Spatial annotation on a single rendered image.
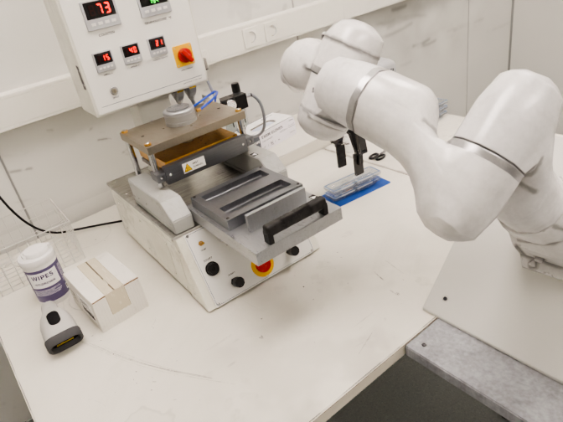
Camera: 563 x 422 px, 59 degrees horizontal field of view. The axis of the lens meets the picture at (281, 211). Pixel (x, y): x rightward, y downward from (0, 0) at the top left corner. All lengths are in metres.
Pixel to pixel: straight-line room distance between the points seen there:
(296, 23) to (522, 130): 1.49
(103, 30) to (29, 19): 0.40
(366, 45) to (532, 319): 0.57
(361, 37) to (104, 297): 0.78
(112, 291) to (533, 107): 0.92
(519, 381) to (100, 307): 0.87
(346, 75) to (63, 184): 1.21
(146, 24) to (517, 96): 0.95
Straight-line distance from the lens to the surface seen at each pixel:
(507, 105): 0.72
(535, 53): 3.44
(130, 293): 1.23
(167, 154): 1.26
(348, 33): 0.90
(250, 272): 1.21
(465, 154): 0.70
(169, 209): 1.15
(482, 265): 1.07
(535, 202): 0.82
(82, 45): 1.33
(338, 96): 0.79
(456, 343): 1.04
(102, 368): 1.17
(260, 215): 1.01
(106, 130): 1.79
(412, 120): 0.73
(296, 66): 0.98
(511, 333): 1.03
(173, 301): 1.26
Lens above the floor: 1.49
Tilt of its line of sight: 29 degrees down
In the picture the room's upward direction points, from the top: 11 degrees counter-clockwise
